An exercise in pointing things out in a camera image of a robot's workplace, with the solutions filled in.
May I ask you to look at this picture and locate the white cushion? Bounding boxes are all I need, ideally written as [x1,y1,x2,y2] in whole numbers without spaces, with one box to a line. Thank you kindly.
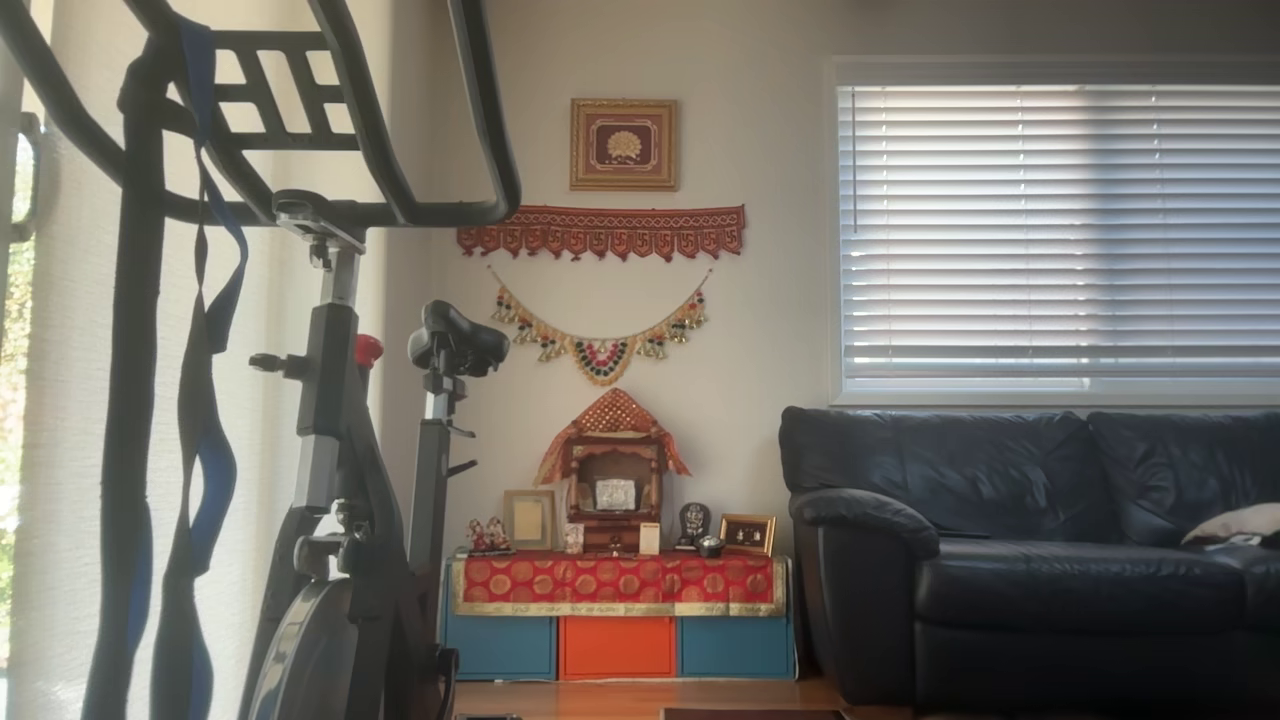
[1180,503,1280,551]

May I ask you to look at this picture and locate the beige photo frame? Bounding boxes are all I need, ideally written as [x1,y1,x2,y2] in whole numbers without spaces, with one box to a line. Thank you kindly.
[502,489,557,551]

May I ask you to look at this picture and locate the white window frame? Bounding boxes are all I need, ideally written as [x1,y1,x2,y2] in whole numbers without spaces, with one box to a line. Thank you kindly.
[826,57,1280,408]

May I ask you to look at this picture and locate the black leather sofa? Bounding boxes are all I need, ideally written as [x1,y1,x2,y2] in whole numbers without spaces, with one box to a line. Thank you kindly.
[778,405,1280,713]

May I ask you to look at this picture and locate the orange storage bin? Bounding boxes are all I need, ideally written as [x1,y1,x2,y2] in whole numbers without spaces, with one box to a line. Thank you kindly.
[559,615,677,681]

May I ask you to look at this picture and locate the red gold shrine cloth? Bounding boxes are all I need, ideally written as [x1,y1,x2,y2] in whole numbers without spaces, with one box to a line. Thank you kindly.
[535,388,691,486]

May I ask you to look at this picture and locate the blue storage bin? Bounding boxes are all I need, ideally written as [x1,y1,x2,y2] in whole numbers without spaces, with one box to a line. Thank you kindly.
[679,615,795,681]
[443,614,557,682]

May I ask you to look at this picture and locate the red embroidered wall valance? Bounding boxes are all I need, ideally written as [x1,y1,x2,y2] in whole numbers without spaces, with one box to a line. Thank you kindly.
[457,205,746,263]

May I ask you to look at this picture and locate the beaded wall garland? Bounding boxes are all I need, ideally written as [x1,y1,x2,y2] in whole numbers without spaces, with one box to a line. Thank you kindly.
[488,266,713,387]

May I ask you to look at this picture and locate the dark floor rug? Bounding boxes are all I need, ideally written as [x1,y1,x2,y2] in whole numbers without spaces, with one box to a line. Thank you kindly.
[660,707,851,720]

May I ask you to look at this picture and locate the white sheer curtain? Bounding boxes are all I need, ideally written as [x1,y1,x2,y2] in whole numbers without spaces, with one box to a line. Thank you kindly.
[0,0,401,720]

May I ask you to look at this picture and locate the gold framed wall picture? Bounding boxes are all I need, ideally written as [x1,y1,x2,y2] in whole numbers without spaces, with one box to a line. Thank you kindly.
[570,98,679,192]

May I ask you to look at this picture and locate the white window blinds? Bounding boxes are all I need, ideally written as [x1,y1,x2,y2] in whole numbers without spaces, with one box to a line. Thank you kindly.
[838,85,1280,393]

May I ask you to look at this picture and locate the gold photo frame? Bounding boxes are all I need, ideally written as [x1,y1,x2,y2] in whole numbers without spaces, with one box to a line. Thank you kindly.
[719,513,777,557]

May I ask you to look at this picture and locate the blue black resistance band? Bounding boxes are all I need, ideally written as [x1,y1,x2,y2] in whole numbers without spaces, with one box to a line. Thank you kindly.
[150,15,251,720]

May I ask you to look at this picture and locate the red gold table runner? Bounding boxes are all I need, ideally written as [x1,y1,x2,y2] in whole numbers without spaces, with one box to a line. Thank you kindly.
[450,553,788,617]

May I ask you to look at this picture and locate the black grey exercise bike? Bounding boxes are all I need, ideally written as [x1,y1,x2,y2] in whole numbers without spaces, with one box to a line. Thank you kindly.
[0,0,523,720]

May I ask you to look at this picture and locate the small wooden shrine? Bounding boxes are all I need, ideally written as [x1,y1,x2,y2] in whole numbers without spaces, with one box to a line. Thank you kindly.
[565,432,666,554]

